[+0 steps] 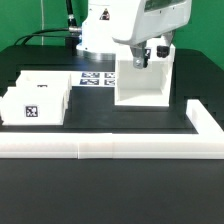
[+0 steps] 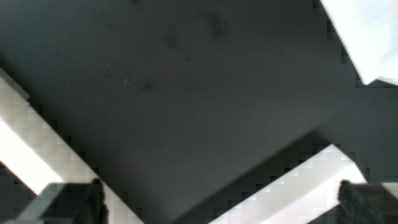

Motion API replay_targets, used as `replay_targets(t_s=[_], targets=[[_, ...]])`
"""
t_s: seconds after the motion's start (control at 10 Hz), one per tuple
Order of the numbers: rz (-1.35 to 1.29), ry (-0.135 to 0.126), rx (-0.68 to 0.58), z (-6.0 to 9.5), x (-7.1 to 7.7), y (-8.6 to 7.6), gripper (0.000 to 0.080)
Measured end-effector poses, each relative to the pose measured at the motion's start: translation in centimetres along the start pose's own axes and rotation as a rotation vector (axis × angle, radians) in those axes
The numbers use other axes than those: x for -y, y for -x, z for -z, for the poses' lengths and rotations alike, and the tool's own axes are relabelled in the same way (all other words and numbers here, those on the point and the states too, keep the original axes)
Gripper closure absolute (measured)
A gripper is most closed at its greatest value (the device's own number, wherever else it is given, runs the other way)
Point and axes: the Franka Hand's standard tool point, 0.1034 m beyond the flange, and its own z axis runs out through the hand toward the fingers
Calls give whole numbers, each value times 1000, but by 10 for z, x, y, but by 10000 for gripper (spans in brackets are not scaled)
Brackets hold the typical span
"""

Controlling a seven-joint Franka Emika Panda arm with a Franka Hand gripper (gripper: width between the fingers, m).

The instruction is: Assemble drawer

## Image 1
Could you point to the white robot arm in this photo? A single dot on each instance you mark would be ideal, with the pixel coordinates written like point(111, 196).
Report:
point(96, 40)

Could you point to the black upright cable connector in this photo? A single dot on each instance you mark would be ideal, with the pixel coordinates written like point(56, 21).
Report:
point(72, 24)

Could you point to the white rear drawer tray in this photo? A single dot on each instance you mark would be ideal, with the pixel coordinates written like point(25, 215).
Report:
point(49, 79)

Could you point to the white fiducial marker sheet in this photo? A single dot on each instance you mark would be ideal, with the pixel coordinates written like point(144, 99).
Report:
point(93, 79)

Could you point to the white front drawer tray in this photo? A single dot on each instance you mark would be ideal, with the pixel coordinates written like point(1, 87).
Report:
point(33, 106)

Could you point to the white drawer tray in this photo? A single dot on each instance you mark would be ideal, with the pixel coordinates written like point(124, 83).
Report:
point(49, 79)
point(33, 106)

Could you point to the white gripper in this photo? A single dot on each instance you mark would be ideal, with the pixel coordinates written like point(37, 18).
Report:
point(136, 21)

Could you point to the white L-shaped fence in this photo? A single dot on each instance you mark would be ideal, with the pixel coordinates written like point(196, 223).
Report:
point(206, 143)

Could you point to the white drawer cabinet box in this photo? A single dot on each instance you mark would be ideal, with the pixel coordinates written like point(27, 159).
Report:
point(149, 86)

